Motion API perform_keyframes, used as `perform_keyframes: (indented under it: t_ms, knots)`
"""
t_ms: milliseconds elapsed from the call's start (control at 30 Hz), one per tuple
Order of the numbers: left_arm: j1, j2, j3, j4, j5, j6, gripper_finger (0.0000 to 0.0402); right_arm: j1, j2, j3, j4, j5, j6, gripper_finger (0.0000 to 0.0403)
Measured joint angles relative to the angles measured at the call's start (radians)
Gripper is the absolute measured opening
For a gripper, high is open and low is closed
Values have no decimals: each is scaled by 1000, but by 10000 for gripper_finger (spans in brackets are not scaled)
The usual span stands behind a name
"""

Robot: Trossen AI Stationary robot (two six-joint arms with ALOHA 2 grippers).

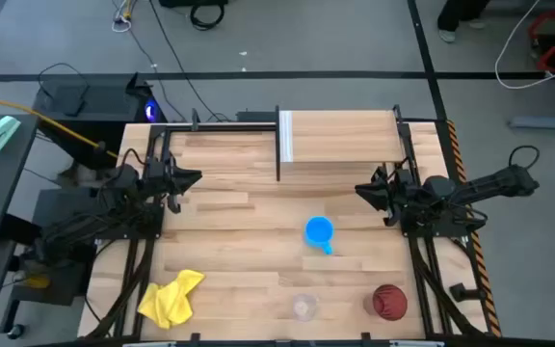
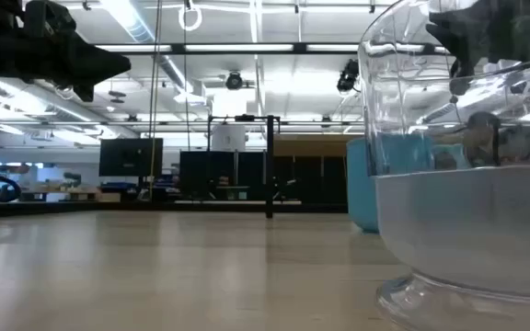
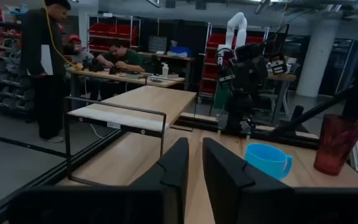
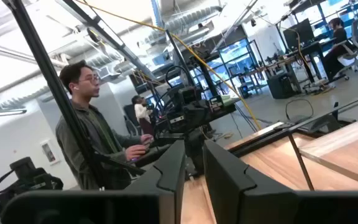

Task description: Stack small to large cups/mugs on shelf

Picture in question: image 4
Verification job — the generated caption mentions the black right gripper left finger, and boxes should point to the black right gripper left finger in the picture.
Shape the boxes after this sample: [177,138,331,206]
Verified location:
[124,139,187,224]

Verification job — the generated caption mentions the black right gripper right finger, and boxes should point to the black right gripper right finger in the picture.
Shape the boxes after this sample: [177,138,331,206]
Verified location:
[203,139,300,224]

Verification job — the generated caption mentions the wooden shelf with black legs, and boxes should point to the wooden shelf with black legs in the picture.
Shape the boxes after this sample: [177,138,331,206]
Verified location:
[287,112,358,192]

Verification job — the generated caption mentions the person's hand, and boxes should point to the person's hand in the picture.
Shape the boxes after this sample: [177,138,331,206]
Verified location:
[125,144,150,162]
[140,133,155,146]

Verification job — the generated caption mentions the person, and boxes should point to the person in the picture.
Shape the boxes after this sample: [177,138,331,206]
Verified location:
[131,95,155,136]
[55,59,155,191]
[321,17,358,82]

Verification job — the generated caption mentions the black box on floor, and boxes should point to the black box on floor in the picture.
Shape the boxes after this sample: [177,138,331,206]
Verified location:
[266,72,303,100]

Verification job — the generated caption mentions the person's eyeglasses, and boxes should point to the person's eyeglasses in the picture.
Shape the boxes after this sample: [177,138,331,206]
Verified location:
[78,74,101,85]

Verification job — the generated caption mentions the black overhead light bar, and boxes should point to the black overhead light bar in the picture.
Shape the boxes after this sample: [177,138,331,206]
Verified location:
[54,0,157,80]

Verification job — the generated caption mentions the black office desk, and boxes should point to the black office desk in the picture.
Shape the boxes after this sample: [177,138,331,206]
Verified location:
[286,39,337,85]

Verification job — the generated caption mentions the black computer monitor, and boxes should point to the black computer monitor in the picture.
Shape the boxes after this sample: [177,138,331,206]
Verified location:
[283,17,316,50]

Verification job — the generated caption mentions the white office chair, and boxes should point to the white office chair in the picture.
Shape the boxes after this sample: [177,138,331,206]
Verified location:
[333,18,358,78]

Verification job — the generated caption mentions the yellow cable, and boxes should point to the yellow cable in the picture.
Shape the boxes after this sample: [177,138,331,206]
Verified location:
[73,0,262,131]

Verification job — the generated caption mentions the thin black looped cable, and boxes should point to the thin black looped cable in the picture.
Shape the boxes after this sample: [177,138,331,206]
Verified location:
[285,98,315,121]

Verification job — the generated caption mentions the white framed wall sign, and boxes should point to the white framed wall sign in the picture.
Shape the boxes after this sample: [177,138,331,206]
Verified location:
[40,139,61,166]

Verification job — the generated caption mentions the black metal rig frame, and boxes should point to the black metal rig frame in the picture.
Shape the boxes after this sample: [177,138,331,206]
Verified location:
[1,0,358,190]

